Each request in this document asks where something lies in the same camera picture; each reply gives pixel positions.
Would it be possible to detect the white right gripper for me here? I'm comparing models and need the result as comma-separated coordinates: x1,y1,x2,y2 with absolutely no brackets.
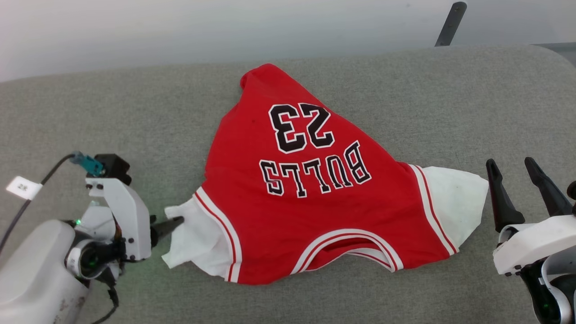
486,157,576,276

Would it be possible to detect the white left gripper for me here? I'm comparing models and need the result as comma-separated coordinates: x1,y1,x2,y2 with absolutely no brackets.
83,178,185,262

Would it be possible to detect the red Bulls 23 jersey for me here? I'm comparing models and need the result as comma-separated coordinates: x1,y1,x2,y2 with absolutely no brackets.
161,63,490,285

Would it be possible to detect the dark grey pole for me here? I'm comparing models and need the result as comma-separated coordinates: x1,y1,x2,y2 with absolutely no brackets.
434,1,468,47

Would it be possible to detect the thin black cable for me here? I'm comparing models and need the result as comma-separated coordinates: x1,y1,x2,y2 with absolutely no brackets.
92,270,120,324
0,154,75,252

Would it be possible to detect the teal cable connector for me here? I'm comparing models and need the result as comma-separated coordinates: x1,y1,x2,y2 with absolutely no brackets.
70,152,105,177

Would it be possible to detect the white cable label tag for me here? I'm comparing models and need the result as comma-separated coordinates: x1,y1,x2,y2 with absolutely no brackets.
6,176,43,200

